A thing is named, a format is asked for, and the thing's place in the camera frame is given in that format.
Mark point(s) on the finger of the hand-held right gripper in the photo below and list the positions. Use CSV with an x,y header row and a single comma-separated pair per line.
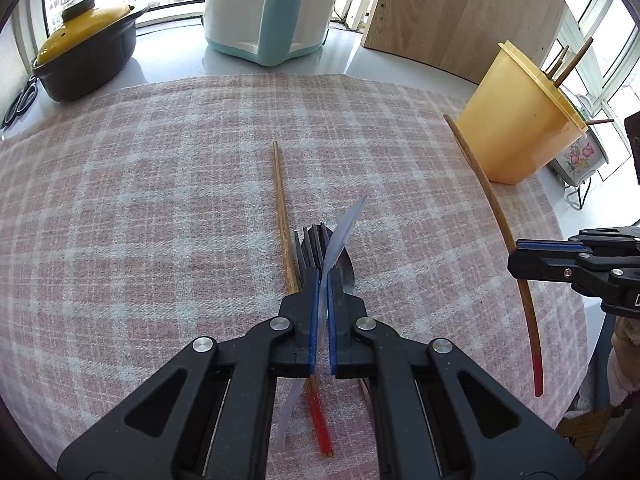
x,y
540,264
550,245

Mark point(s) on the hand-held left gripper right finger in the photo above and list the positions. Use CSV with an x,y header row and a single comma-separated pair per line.
x,y
332,340

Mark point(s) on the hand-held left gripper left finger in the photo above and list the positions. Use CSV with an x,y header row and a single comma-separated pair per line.
x,y
315,330

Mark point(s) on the metal fork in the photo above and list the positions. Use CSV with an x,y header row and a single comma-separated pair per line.
x,y
307,250

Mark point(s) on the translucent plastic spoon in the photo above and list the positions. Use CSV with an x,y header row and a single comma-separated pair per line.
x,y
345,235

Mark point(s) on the yellow plastic container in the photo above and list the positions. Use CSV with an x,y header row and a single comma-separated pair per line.
x,y
515,125

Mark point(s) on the person's right forearm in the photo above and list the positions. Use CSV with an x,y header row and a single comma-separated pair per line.
x,y
625,375

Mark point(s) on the person's right hand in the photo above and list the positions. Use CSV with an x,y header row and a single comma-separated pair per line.
x,y
627,332

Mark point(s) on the floral white rice cooker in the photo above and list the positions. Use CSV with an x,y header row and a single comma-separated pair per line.
x,y
580,157

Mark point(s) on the pink plaid cloth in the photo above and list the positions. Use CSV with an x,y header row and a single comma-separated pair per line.
x,y
150,210

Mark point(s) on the light wooden board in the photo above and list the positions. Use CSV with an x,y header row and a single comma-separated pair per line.
x,y
450,10

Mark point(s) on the black pot with yellow lid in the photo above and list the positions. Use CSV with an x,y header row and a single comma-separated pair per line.
x,y
85,70

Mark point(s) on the black scissors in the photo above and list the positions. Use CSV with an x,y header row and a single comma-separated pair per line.
x,y
29,92

